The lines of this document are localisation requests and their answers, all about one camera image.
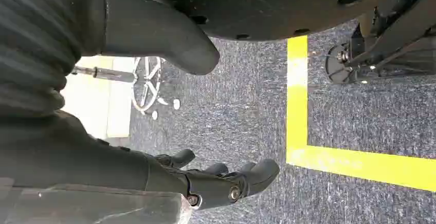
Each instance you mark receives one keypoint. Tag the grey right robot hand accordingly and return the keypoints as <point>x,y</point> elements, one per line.
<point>153,35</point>

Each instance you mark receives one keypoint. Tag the grey metal rod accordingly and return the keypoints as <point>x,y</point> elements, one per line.
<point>109,74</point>

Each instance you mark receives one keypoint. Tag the small white disc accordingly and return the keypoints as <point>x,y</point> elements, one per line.
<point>176,104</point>
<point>155,115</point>

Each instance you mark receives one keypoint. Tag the white flat panel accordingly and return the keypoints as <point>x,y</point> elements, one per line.
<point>98,110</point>

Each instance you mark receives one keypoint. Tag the ribbed grey right arm sleeve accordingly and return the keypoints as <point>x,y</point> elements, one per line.
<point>34,35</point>

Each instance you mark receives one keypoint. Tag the black round plate with holes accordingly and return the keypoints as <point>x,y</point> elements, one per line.
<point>272,8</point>

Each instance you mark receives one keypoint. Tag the yellow floor tape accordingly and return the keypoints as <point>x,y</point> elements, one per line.
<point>297,113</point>

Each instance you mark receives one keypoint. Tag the grey glossy cover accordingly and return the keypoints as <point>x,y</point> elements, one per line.
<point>85,205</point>

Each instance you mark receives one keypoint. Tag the black robot leg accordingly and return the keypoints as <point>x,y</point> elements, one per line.
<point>391,45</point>

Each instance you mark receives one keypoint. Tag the white spoked wheel frame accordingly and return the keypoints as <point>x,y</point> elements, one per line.
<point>148,89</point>

